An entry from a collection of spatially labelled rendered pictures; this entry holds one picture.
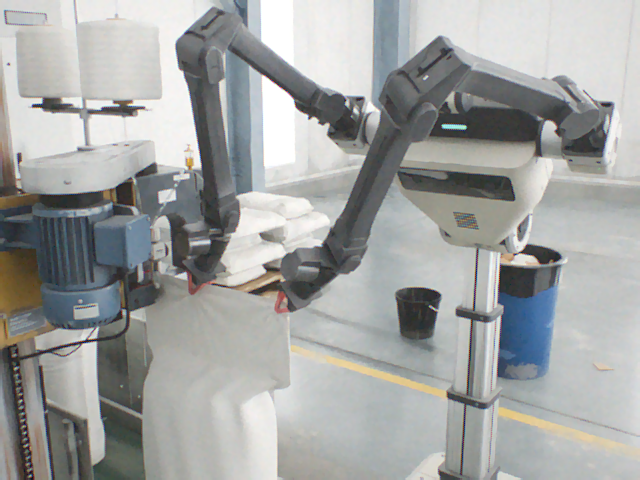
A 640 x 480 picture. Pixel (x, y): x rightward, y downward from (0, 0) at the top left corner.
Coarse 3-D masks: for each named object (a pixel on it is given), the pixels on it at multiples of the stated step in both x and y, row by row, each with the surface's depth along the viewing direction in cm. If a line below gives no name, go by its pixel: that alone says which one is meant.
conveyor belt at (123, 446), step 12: (108, 420) 231; (108, 432) 223; (120, 432) 223; (132, 432) 223; (108, 444) 216; (120, 444) 216; (132, 444) 216; (108, 456) 209; (120, 456) 209; (132, 456) 209; (96, 468) 203; (108, 468) 203; (120, 468) 203; (132, 468) 203; (144, 468) 203
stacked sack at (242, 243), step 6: (168, 234) 475; (258, 234) 469; (234, 240) 451; (240, 240) 454; (246, 240) 457; (252, 240) 461; (258, 240) 465; (228, 246) 445; (234, 246) 448; (240, 246) 451; (246, 246) 456; (228, 252) 446
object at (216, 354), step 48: (192, 288) 161; (192, 336) 165; (240, 336) 155; (288, 336) 146; (144, 384) 172; (192, 384) 162; (240, 384) 156; (288, 384) 149; (144, 432) 176; (192, 432) 162; (240, 432) 155
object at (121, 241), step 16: (96, 224) 124; (112, 224) 123; (128, 224) 123; (144, 224) 129; (96, 240) 124; (112, 240) 123; (128, 240) 123; (144, 240) 130; (96, 256) 125; (112, 256) 124; (128, 256) 124; (144, 256) 130
